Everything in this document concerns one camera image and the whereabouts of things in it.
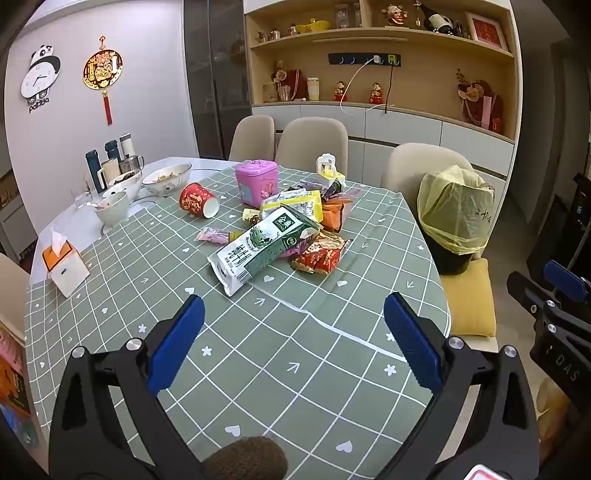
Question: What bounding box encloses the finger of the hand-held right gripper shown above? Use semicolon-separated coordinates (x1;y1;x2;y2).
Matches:
506;271;585;398
543;260;591;304

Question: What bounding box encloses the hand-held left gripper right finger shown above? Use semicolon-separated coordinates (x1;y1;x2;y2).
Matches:
383;292;541;480

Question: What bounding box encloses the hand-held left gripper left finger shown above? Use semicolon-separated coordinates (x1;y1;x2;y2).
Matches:
48;294;206;480

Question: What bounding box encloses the green white milk carton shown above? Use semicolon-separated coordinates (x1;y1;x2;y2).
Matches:
207;205;321;297

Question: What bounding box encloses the trash bin with yellow bag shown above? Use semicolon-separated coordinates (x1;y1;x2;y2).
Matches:
417;165;496;276

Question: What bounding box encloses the orange plastic bag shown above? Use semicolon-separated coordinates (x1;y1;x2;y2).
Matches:
320;198;354;233

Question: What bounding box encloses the yellow seat cushion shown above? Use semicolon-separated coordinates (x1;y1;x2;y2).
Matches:
438;257;497;337

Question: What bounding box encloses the green checked tablecloth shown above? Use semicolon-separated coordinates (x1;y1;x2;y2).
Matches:
25;164;451;480

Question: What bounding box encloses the pink candy wrapper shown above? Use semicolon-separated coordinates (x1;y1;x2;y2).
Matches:
195;227;241;244

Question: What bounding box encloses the orange white tissue box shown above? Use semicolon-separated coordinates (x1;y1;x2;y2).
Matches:
41;231;90;298

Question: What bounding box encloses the red paper cup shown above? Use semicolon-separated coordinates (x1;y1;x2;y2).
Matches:
179;183;218;219

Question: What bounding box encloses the small white bowl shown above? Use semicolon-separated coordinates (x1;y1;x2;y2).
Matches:
93;191;130;227

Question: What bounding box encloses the floral white bowl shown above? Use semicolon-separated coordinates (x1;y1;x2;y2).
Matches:
141;163;192;198

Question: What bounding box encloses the dark rimmed white bowl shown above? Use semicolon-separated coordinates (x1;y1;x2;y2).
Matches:
102;169;144;201

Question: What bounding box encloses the colourful cardboard box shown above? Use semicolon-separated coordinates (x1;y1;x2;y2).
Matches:
0;323;40;450

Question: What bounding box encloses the beige chair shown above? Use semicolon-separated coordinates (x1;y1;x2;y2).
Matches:
228;114;276;162
381;142;478;204
0;253;31;319
276;117;349;178

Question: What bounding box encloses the pink plastic box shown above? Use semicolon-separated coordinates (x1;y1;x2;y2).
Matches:
235;159;279;208

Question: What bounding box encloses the yellow snack packet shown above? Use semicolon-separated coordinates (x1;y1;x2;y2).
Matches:
259;189;322;222

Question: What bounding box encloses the white mug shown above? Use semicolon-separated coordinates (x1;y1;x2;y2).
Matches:
99;158;122;185

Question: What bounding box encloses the white yellow toy holder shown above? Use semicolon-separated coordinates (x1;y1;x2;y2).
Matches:
315;153;347;190

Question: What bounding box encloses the red flower bouquet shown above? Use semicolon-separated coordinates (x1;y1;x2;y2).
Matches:
456;69;504;134

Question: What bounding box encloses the wooden shelf cabinet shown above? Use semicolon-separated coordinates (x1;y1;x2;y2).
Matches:
242;0;525;195

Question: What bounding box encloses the red framed picture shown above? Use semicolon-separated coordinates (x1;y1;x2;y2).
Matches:
465;11;509;52

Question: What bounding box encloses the dark glass cabinet door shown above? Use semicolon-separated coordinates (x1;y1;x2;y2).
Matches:
184;0;252;160

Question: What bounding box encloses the red gift bag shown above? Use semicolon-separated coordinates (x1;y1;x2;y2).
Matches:
272;60;308;100

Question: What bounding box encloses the wine bottle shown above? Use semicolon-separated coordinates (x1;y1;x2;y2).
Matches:
416;2;467;35

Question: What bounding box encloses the black power strip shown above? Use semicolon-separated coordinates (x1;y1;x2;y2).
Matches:
328;52;402;66

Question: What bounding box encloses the red white figurine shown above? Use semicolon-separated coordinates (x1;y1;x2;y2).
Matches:
382;4;409;26

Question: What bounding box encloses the black charger cable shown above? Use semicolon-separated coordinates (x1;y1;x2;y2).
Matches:
382;54;399;115

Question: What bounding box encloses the red gold wall ornament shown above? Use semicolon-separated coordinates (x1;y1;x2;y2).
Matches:
82;36;124;126

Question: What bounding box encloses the white charger cable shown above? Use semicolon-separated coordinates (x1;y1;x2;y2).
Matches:
340;54;389;116

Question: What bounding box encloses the panda wall clock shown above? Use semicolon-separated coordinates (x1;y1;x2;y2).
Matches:
20;44;63;114

